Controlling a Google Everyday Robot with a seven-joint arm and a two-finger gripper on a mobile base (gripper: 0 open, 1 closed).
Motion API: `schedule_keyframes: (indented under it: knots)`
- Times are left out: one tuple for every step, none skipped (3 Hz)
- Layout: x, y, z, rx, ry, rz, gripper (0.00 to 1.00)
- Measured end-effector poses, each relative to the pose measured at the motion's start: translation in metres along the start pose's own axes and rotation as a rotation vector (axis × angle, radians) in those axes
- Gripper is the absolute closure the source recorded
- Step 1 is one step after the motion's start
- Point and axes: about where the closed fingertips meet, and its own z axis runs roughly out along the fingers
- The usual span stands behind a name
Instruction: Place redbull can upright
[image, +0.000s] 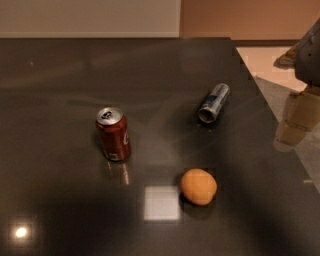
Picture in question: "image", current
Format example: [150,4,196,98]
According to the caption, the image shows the blue silver redbull can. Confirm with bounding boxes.
[198,83,230,124]

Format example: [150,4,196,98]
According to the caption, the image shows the orange fruit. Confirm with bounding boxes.
[180,168,217,206]

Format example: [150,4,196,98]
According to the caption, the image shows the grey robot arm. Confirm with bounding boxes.
[274,19,320,152]

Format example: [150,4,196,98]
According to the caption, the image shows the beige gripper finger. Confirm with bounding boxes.
[275,87,320,147]
[278,45,298,66]

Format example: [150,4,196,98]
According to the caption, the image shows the red soda can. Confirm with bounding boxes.
[95,107,131,161]

